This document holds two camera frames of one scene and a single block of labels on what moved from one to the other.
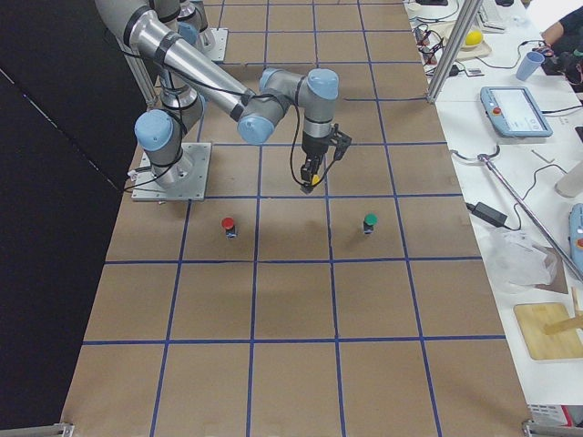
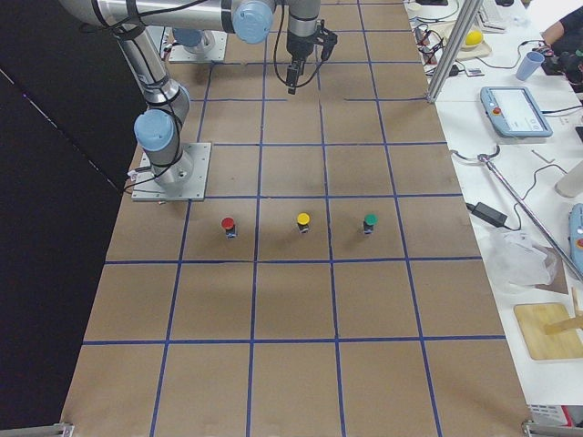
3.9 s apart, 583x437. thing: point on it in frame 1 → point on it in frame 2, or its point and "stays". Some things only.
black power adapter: (487, 212) stays
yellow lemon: (474, 37) stays
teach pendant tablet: (515, 112) stays
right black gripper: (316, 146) → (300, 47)
